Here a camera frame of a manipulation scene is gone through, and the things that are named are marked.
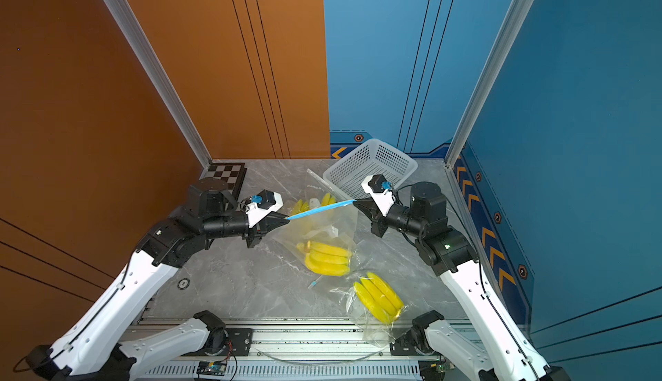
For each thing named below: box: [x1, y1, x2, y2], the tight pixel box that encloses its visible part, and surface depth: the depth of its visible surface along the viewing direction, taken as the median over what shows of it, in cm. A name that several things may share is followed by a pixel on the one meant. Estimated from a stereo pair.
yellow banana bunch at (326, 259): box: [296, 240, 353, 277], surface depth 81 cm
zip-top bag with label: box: [286, 168, 354, 219], surface depth 98 cm
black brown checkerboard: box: [204, 162, 248, 203], surface depth 115 cm
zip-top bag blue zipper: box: [273, 199, 360, 291], surface depth 80 cm
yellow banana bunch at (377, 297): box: [353, 271, 405, 325], surface depth 81 cm
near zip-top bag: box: [329, 270, 411, 348], surface depth 80 cm
